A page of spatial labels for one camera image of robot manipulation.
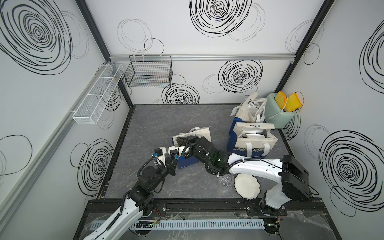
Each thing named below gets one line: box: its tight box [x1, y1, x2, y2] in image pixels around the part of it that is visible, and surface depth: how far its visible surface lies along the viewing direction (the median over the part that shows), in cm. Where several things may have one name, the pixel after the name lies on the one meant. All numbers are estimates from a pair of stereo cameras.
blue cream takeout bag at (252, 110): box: [228, 92, 268, 136], surface depth 88 cm
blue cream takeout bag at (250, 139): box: [227, 117, 279, 159], surface depth 75 cm
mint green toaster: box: [264, 93, 296, 129], surface depth 99 cm
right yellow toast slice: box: [285, 93, 303, 113], surface depth 98 cm
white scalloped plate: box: [234, 173, 261, 200], surface depth 81 cm
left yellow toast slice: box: [275, 91, 287, 110], surface depth 98 cm
